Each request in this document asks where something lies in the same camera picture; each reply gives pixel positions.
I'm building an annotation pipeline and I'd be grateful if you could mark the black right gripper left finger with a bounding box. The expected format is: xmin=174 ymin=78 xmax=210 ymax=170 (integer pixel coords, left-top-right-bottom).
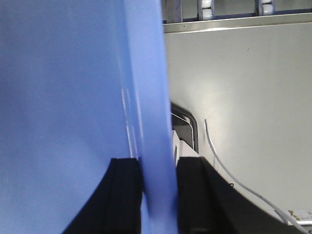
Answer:
xmin=64 ymin=158 xmax=143 ymax=234

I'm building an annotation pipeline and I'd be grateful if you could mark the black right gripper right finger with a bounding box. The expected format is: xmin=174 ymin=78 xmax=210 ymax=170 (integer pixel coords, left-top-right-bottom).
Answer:
xmin=176 ymin=157 xmax=306 ymax=234

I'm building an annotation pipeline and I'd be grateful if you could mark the blue plastic tray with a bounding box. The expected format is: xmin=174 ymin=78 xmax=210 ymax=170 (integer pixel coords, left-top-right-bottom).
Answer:
xmin=0 ymin=0 xmax=178 ymax=234

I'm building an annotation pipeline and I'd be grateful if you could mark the steel shelf beam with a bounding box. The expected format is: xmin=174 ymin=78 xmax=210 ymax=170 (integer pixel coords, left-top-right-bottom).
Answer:
xmin=163 ymin=13 xmax=312 ymax=34

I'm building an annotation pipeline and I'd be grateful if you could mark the grey thin cable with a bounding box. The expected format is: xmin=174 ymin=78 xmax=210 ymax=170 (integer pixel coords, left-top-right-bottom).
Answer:
xmin=204 ymin=118 xmax=310 ymax=234

